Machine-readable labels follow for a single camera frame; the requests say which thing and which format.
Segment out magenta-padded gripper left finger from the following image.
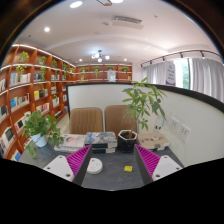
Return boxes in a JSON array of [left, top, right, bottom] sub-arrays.
[[43, 144, 94, 186]]

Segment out ceiling air vent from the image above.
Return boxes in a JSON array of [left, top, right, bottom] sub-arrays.
[[111, 14, 144, 30]]

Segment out glass window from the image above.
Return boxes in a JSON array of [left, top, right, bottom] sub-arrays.
[[175, 58, 191, 89]]

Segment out white framed notice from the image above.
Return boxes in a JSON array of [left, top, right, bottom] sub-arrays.
[[107, 69, 117, 83]]

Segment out white and purple poster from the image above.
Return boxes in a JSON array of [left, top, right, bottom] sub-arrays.
[[164, 61, 177, 87]]

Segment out orange wooden shelf unit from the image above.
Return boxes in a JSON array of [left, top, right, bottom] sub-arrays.
[[0, 43, 133, 163]]

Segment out clear acrylic sign holder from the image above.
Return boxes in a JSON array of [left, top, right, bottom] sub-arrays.
[[152, 114, 167, 136]]

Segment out tan padded chair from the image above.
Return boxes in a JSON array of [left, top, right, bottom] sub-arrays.
[[69, 107, 105, 135], [104, 104, 138, 134]]

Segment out white cover book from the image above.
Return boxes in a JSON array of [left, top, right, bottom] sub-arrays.
[[59, 133, 88, 149]]

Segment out round white power strip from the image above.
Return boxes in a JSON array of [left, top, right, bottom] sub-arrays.
[[86, 157, 104, 175]]

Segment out beige cover book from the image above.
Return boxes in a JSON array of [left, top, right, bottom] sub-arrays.
[[137, 132, 171, 151]]

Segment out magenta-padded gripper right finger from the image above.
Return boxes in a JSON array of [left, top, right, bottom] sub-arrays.
[[134, 144, 183, 186]]

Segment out black ceiling track rail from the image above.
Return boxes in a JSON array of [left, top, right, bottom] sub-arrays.
[[139, 49, 223, 68]]

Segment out recessed ceiling lights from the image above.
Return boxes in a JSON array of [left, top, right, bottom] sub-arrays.
[[43, 0, 84, 33]]

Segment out tall plant in black pot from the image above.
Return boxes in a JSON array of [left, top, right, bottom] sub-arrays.
[[117, 77, 168, 154]]

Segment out dark spine book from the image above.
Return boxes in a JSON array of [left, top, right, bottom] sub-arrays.
[[90, 143, 118, 155]]

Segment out thin white book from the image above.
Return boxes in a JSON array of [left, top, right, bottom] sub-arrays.
[[53, 144, 84, 154]]

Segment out thick dark cover book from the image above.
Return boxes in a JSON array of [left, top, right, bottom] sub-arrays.
[[84, 131, 118, 146]]

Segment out leafy plant in white pot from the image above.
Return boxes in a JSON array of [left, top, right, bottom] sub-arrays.
[[21, 109, 64, 159]]

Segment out white wall socket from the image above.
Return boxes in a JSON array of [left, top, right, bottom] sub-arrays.
[[168, 116, 181, 133], [178, 123, 192, 143]]

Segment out white sheer curtain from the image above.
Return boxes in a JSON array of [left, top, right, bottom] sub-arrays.
[[188, 57, 224, 103], [142, 62, 168, 85]]

